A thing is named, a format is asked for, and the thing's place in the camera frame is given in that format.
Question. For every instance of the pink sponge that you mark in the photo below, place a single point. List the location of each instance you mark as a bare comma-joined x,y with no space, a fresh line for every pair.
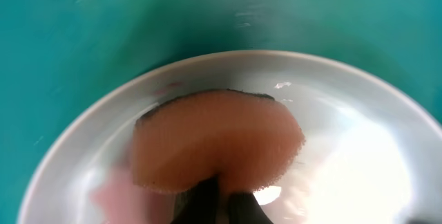
247,141

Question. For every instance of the teal serving tray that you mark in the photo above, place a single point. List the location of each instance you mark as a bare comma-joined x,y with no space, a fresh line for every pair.
60,56

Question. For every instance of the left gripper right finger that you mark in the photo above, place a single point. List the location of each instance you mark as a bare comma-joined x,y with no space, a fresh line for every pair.
243,208

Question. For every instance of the light blue plate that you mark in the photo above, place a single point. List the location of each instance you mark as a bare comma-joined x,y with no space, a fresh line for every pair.
372,155

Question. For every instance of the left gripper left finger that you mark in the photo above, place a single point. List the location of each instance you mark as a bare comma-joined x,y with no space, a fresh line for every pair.
198,205

